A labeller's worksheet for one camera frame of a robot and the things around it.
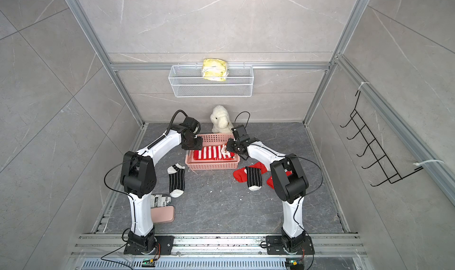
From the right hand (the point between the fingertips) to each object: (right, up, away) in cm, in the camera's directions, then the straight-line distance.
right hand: (229, 145), depth 97 cm
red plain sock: (+6, -16, -2) cm, 17 cm away
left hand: (-17, +1, 0) cm, 17 cm away
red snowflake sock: (+22, -19, -4) cm, 29 cm away
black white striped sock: (-28, -18, -4) cm, 34 cm away
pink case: (-31, -31, -17) cm, 47 cm away
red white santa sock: (-6, -4, +4) cm, 8 cm away
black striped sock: (+13, -17, -4) cm, 22 cm away
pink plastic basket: (-11, +3, +10) cm, 15 cm away
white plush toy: (-5, +14, -1) cm, 15 cm away
